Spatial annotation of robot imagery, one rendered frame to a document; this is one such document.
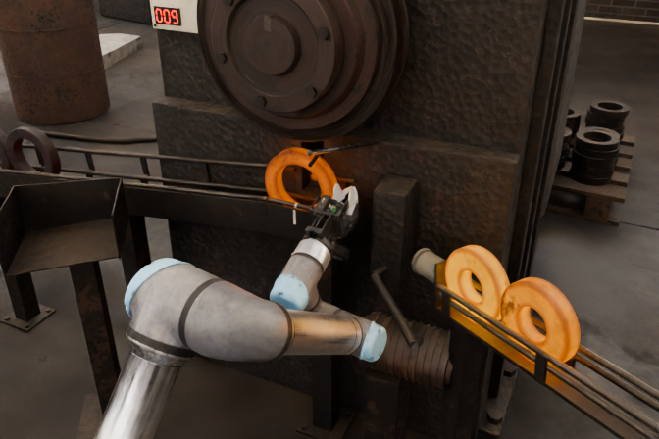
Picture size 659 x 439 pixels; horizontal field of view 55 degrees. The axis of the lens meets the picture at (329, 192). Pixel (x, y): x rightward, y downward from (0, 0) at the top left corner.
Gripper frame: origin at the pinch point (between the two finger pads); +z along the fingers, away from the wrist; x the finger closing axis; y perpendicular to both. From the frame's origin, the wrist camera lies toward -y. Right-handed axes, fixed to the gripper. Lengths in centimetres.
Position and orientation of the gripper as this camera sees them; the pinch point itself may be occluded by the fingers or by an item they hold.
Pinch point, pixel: (351, 193)
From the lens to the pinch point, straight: 148.8
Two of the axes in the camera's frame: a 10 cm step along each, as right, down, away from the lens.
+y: -1.3, -7.2, -6.9
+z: 3.9, -6.7, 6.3
